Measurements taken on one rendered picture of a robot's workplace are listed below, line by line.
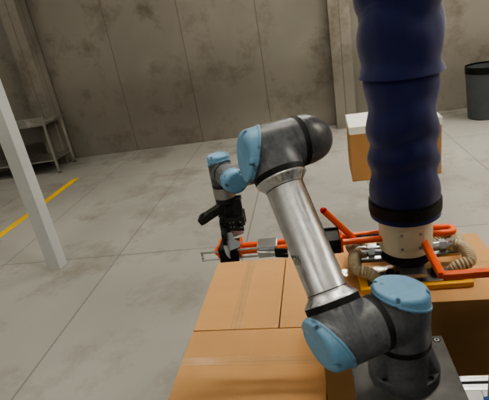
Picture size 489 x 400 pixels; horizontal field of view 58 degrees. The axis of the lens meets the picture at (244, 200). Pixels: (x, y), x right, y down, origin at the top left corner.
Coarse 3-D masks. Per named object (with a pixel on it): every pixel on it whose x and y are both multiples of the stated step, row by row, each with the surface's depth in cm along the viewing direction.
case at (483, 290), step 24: (480, 240) 158; (384, 264) 154; (480, 264) 145; (456, 288) 136; (480, 288) 134; (432, 312) 133; (456, 312) 132; (480, 312) 131; (456, 336) 136; (480, 336) 135; (456, 360) 139; (480, 360) 138; (336, 384) 150
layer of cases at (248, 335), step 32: (224, 288) 229; (256, 288) 224; (288, 288) 220; (224, 320) 205; (256, 320) 201; (288, 320) 197; (192, 352) 188; (224, 352) 184; (256, 352) 181; (288, 352) 178; (192, 384) 171; (224, 384) 168; (256, 384) 166; (288, 384) 163; (320, 384) 161
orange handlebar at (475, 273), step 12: (444, 228) 145; (348, 240) 147; (360, 240) 146; (372, 240) 145; (252, 252) 152; (432, 252) 131; (432, 264) 127; (444, 276) 121; (456, 276) 120; (468, 276) 120; (480, 276) 119
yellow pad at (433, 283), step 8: (384, 272) 146; (392, 272) 141; (432, 272) 140; (360, 280) 145; (368, 280) 143; (424, 280) 138; (432, 280) 138; (440, 280) 137; (448, 280) 137; (456, 280) 136; (464, 280) 136; (472, 280) 135; (360, 288) 142; (368, 288) 140; (432, 288) 137; (440, 288) 137
